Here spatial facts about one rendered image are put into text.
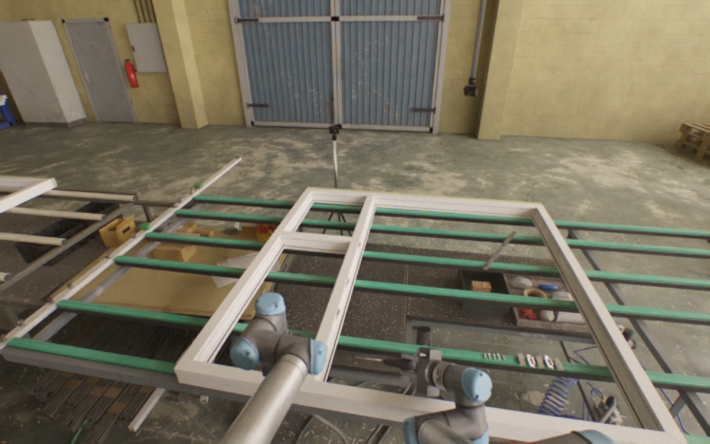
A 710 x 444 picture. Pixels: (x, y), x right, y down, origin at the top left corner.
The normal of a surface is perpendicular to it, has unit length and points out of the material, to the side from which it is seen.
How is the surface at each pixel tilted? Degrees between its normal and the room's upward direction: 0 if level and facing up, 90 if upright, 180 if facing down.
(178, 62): 90
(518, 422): 0
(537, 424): 0
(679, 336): 0
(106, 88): 90
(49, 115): 90
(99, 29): 90
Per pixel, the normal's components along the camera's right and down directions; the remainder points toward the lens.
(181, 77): -0.16, 0.48
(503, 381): 0.00, -0.87
